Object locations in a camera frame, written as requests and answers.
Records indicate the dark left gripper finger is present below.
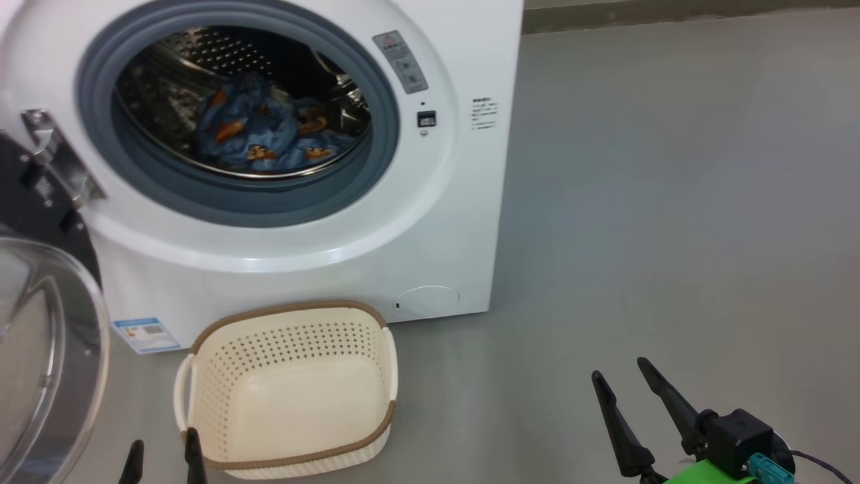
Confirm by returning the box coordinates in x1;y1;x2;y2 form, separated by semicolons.
183;428;208;484
118;440;145;484

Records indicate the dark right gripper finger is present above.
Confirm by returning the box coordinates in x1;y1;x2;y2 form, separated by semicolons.
591;370;656;478
637;357;706;458

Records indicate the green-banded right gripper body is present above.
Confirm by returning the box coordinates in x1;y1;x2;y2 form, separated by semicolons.
638;459;757;484

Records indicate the black round glass washer door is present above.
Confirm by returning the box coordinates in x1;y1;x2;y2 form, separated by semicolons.
0;131;112;484

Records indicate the blue cartoon print garment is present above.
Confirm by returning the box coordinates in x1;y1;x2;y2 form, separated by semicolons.
195;73;357;174

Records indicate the cream perforated laundry basket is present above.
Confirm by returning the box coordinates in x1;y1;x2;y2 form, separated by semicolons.
173;300;399;480

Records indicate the grey rubber door gasket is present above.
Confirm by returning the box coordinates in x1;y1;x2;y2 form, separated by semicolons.
75;0;401;228

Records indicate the white front-load washing machine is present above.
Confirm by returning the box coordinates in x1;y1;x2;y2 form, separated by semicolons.
0;0;525;354

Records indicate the metal door hinge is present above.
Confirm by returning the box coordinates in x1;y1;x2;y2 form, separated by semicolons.
20;109;107;209

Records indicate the blue energy label sticker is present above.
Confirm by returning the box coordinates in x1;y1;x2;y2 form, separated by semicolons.
112;317;182;355

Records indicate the round white filter cover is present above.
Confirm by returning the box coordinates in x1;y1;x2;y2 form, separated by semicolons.
395;285;462;318

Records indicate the small black text label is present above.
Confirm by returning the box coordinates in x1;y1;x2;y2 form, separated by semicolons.
470;97;499;130

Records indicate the perforated steel washer drum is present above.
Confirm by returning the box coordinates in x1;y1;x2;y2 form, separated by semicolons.
114;26;372;181

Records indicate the grey warning label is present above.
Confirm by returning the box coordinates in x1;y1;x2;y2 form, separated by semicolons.
373;30;429;95

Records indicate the teal right camera connector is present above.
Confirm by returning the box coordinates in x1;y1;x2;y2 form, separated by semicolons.
748;452;793;484

